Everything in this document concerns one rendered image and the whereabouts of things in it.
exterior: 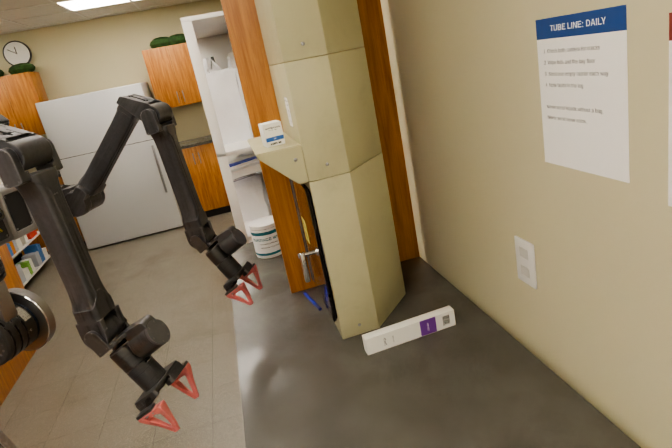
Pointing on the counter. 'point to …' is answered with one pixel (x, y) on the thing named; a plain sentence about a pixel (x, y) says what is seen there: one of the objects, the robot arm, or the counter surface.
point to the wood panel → (263, 99)
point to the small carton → (271, 133)
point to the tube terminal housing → (345, 182)
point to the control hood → (282, 158)
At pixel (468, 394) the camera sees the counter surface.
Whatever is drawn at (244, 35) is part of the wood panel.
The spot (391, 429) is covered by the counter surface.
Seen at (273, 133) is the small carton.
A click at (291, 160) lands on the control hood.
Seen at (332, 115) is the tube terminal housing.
